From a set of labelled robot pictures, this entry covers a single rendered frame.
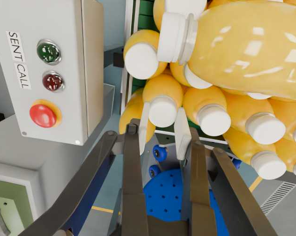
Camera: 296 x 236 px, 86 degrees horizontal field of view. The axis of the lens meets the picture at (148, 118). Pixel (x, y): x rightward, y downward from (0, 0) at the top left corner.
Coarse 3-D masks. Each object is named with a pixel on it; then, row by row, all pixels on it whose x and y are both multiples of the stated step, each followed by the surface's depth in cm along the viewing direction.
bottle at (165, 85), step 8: (168, 72) 29; (152, 80) 25; (160, 80) 24; (168, 80) 24; (144, 88) 26; (152, 88) 24; (160, 88) 23; (168, 88) 23; (176, 88) 24; (144, 96) 25; (152, 96) 23; (160, 96) 22; (168, 96) 22; (176, 96) 23; (176, 104) 22
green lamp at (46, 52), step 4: (40, 44) 17; (44, 44) 17; (48, 44) 17; (40, 48) 17; (44, 48) 17; (48, 48) 17; (52, 48) 18; (40, 52) 17; (44, 52) 17; (48, 52) 17; (52, 52) 18; (56, 52) 18; (40, 56) 18; (44, 56) 18; (48, 56) 18; (52, 56) 18; (56, 56) 18; (44, 60) 18; (48, 60) 18; (52, 60) 18
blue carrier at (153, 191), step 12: (156, 180) 39; (168, 180) 40; (180, 180) 40; (144, 192) 36; (156, 192) 36; (168, 192) 37; (180, 192) 37; (156, 204) 34; (168, 204) 34; (180, 204) 35; (216, 204) 36; (156, 216) 32; (168, 216) 32; (180, 216) 32; (216, 216) 33
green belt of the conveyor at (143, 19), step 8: (144, 0) 32; (152, 0) 32; (144, 8) 32; (152, 8) 32; (144, 16) 33; (152, 16) 37; (144, 24) 34; (152, 24) 34; (168, 64) 37; (136, 80) 40; (144, 80) 39; (136, 88) 41; (200, 128) 45
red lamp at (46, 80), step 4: (44, 76) 19; (48, 76) 19; (52, 76) 19; (56, 76) 19; (44, 80) 19; (48, 80) 19; (52, 80) 19; (56, 80) 19; (44, 84) 19; (48, 84) 19; (52, 84) 19; (56, 84) 19; (60, 84) 20; (48, 88) 19; (52, 88) 19; (56, 88) 20
